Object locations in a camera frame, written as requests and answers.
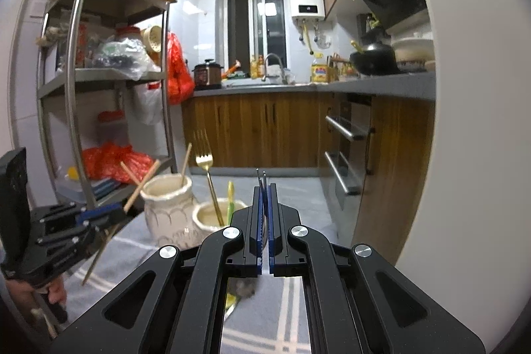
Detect built-in steel oven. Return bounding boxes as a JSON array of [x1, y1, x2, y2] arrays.
[[324, 93, 373, 213]]

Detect steel shelving rack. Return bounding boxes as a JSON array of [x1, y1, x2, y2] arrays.
[[36, 0, 177, 209]]

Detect window with sliding frame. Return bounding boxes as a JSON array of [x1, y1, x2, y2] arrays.
[[223, 0, 287, 78]]

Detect cream ceramic double utensil holder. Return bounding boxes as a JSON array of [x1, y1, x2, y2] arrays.
[[140, 174, 229, 250]]

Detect black wok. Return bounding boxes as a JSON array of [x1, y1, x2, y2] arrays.
[[349, 40, 400, 76]]

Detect person's left hand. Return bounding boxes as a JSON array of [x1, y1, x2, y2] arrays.
[[3, 274, 69, 313]]

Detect hanging red plastic bag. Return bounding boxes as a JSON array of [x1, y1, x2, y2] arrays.
[[167, 32, 194, 105]]

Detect wooden chopstick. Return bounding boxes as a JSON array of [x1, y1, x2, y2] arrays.
[[180, 142, 192, 188], [120, 162, 140, 186], [81, 158, 162, 287]]

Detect grey striped table cloth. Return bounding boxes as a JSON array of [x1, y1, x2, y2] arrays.
[[65, 177, 338, 353]]

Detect yellow oil bottle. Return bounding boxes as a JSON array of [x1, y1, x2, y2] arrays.
[[311, 52, 330, 84]]

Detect electric pressure cooker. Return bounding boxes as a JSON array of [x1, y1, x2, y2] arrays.
[[192, 58, 222, 90]]

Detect steel kitchen faucet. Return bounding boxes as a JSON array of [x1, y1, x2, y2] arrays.
[[261, 53, 287, 84]]

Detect white plastic bag hanging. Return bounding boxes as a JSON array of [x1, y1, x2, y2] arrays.
[[132, 82, 163, 125]]

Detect wooden base cabinets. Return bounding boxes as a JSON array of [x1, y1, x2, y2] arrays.
[[183, 91, 435, 262]]

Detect red plastic bag on shelf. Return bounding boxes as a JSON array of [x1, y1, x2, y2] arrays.
[[82, 142, 154, 184]]

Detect clear plastic bag on shelf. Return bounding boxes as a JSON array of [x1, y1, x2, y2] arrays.
[[93, 38, 159, 81]]

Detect gold fork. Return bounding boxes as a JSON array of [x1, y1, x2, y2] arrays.
[[192, 129, 224, 226]]

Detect white ceramic pot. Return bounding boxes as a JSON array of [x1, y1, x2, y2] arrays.
[[392, 37, 435, 73]]

